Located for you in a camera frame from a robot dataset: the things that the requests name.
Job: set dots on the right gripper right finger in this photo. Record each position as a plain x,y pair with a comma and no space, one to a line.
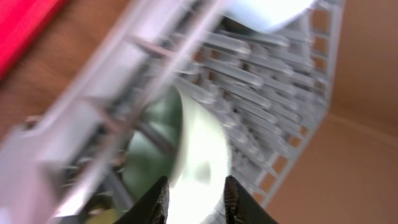
240,207

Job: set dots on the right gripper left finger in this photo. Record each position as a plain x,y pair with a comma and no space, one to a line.
152,207

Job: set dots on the green bowl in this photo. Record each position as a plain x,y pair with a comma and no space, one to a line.
199,163

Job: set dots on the small blue bowl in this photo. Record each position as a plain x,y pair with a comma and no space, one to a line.
266,15

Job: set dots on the grey dishwasher rack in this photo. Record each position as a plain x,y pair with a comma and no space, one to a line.
269,91

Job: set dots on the red serving tray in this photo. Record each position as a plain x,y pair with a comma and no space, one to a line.
21,23

